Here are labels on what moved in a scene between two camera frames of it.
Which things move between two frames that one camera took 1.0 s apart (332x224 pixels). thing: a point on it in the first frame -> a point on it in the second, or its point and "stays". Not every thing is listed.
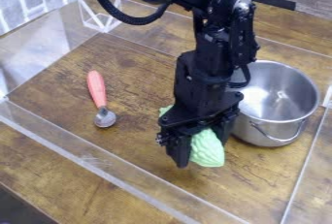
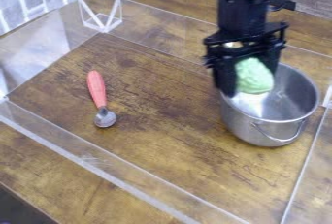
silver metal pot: x=276 y=104 stays
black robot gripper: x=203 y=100 -> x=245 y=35
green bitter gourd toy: x=206 y=146 -> x=253 y=78
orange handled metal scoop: x=104 y=116 stays
